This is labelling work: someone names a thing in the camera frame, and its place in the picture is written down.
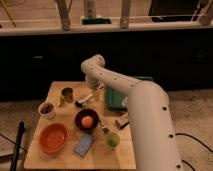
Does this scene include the white cup with nuts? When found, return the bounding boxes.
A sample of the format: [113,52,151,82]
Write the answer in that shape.
[38,102,56,119]

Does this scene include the blue sponge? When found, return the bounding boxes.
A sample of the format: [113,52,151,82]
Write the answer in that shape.
[73,134,94,157]

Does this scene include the green plastic tray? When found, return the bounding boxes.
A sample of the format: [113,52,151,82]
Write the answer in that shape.
[105,76,152,111]

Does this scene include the metal cup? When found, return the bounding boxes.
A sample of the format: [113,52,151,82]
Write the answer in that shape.
[61,87,73,103]

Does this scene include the black pole at left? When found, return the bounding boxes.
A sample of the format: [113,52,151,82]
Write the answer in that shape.
[10,122,25,171]

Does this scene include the white handled dish brush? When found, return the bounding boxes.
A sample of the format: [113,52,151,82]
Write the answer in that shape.
[75,93,94,108]

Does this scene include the brown wooden block brush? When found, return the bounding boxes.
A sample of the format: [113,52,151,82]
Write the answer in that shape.
[115,113,129,129]

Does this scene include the black floor cable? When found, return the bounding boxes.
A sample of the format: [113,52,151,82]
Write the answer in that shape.
[175,132,213,171]

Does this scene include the dark brown bowl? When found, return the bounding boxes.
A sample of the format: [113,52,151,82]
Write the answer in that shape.
[74,109,99,132]

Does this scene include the orange egg ball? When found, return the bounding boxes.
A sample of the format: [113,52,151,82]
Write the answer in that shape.
[81,116,93,129]

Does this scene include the red orange bowl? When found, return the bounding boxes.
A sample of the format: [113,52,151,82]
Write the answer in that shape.
[39,123,68,155]

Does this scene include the green base white object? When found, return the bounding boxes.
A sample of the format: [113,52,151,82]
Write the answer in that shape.
[81,0,111,25]

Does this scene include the wooden shelf rail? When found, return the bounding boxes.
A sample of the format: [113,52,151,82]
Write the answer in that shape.
[0,21,213,36]

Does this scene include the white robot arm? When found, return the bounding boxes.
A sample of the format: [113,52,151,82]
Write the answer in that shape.
[81,55,184,171]

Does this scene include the green round bottle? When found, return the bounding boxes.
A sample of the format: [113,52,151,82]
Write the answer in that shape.
[102,126,120,150]

